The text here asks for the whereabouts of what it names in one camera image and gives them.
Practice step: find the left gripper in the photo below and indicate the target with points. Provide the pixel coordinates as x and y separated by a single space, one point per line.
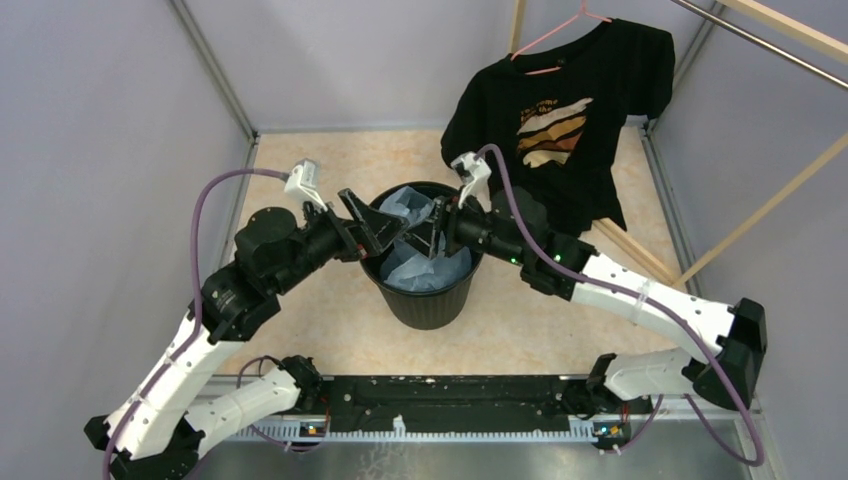
376 228

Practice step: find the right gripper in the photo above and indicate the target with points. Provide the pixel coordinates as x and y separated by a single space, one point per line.
426 237

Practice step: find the blue plastic trash bag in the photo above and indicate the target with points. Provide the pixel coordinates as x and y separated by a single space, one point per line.
407 269

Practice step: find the black trash bin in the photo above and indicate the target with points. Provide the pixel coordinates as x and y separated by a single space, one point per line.
427 310

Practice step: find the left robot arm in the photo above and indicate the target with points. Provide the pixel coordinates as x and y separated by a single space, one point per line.
161 432

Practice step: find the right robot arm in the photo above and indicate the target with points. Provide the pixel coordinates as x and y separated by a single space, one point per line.
718 348

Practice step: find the black printed t-shirt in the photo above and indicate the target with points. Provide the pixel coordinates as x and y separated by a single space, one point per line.
557 115

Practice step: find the pink clothes hanger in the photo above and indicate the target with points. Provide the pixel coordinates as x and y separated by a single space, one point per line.
517 48

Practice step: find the metal rack rod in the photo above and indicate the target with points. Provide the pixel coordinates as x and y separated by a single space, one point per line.
737 31

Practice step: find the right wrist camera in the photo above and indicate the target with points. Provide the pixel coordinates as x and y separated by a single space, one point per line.
474 172

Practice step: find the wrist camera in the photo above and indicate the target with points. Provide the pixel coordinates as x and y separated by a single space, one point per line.
302 185
474 172

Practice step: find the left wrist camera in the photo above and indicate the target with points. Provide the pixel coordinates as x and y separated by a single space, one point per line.
302 185

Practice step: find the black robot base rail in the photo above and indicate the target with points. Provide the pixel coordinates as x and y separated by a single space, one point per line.
470 404

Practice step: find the wooden rack frame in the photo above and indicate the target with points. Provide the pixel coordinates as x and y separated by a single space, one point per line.
795 30

